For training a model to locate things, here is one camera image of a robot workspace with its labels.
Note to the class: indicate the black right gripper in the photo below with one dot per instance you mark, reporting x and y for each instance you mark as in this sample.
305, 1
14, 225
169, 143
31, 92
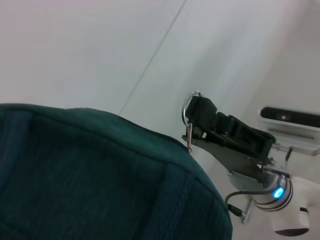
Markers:
237, 150

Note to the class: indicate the dark teal lunch bag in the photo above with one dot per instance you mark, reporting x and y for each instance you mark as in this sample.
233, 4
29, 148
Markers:
100, 175

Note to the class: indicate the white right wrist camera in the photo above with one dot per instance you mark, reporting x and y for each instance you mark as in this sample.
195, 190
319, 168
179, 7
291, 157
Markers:
290, 127

